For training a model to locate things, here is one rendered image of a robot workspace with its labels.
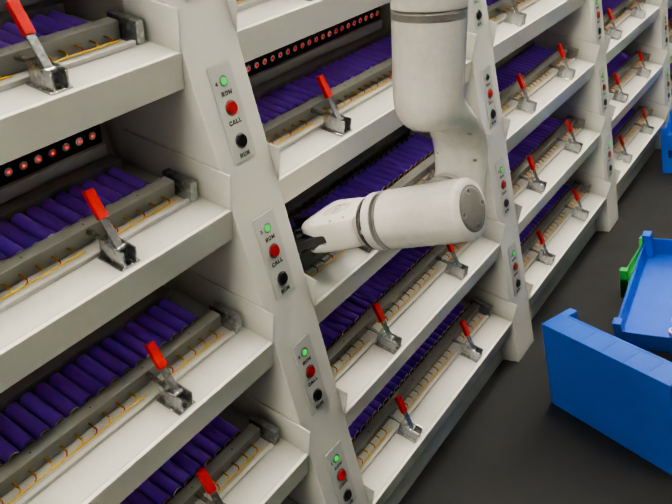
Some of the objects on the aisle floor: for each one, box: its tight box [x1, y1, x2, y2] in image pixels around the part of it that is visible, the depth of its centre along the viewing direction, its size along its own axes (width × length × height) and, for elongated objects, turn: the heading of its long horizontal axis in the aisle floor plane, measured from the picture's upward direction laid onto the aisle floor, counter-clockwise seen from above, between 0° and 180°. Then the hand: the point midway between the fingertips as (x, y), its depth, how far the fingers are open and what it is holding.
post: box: [58, 0, 369, 504], centre depth 92 cm, size 20×9×178 cm, turn 81°
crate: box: [541, 308, 672, 475], centre depth 136 cm, size 8×30×20 cm, turn 56°
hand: (299, 231), depth 112 cm, fingers open, 3 cm apart
